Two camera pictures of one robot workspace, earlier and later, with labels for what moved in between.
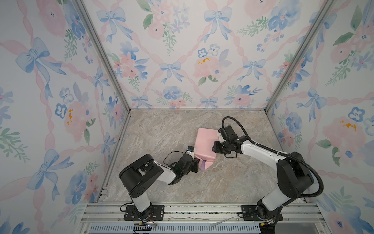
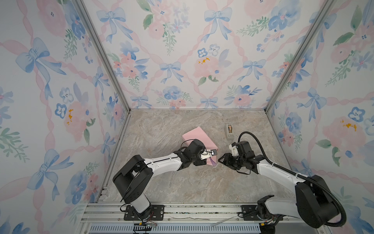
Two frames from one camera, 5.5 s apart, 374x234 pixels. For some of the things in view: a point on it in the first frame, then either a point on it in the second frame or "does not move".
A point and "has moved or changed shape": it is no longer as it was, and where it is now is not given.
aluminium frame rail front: x=200 y=213 does not move
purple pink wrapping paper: x=204 y=140 has moved or changed shape
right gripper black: x=215 y=148 -> x=226 y=161
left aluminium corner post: x=105 y=53 does not move
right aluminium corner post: x=325 y=10 does not move
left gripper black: x=196 y=165 -> x=201 y=162
